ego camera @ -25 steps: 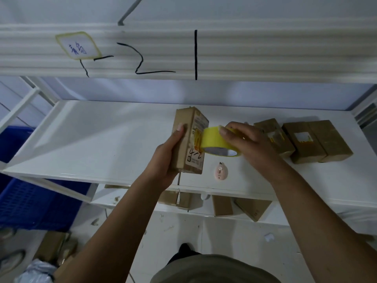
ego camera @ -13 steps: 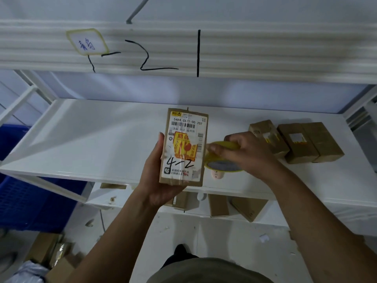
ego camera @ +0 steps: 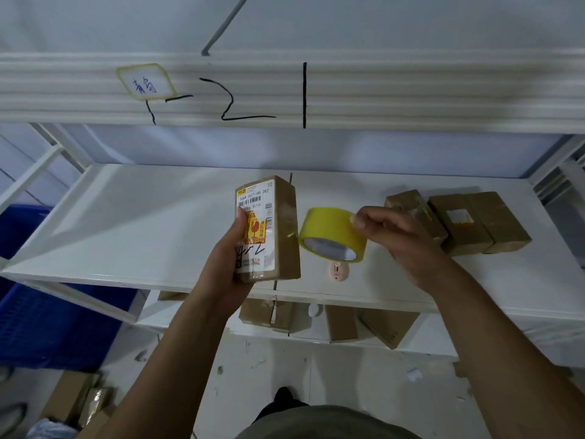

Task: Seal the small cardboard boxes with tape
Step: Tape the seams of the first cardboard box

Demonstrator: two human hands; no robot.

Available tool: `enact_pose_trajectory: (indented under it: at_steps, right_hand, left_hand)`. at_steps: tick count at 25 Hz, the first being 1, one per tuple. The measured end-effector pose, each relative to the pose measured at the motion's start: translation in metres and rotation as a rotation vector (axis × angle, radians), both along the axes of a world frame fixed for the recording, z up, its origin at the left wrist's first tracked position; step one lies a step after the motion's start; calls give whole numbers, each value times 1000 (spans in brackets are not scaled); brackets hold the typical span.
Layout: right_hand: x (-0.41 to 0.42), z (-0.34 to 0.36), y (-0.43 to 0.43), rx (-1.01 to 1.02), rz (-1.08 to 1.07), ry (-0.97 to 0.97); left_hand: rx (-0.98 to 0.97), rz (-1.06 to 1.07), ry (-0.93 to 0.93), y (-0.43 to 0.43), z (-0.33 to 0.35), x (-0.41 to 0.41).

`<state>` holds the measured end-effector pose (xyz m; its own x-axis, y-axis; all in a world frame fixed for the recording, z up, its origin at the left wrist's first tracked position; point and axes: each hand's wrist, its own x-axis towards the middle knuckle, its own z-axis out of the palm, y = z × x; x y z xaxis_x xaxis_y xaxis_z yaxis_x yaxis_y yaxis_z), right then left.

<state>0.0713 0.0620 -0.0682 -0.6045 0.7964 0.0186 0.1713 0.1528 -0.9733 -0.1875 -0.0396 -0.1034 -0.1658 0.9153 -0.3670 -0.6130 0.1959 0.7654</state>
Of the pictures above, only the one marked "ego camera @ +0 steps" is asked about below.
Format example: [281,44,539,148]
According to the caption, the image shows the plain brown cardboard box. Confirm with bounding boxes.
[463,191,533,255]

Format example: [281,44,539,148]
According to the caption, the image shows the person's right forearm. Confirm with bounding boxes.
[427,269,585,439]

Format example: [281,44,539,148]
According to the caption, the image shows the cardboard box with printed label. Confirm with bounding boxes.
[235,175,302,285]

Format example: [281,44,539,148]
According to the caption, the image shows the large floor cardboard box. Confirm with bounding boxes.
[40,371,99,424]

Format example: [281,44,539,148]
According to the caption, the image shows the small pink cutter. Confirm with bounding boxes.
[328,261,351,284]

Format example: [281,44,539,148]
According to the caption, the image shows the person's left forearm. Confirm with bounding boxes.
[93,292,250,439]

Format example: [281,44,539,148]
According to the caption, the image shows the yellow tape roll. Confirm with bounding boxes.
[297,207,368,264]

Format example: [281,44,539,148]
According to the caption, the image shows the person's left hand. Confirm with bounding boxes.
[200,207,257,316]

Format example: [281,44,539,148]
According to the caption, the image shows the cardboard box with white label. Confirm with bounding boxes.
[427,194,496,258]

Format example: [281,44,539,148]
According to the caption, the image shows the labelled box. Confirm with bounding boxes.
[383,189,449,246]

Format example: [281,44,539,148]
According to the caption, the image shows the person's olive shirt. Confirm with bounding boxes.
[232,405,424,439]

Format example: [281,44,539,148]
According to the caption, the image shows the white plastic bag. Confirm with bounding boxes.
[24,418,79,439]

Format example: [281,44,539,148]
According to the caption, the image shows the yellow-edged white sticker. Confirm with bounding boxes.
[115,62,179,102]

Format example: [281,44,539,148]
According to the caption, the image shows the white metal shelving rack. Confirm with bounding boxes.
[0,0,585,369]

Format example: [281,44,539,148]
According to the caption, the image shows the person's dark trousers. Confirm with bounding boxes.
[253,397,312,424]

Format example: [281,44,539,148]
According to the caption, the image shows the person's right hand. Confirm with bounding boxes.
[350,205,453,296]

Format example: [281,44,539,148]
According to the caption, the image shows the blue plastic crate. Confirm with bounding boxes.
[0,204,138,371]

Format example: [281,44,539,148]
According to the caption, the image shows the plastic-wrapped floor packet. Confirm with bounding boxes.
[77,387,116,429]

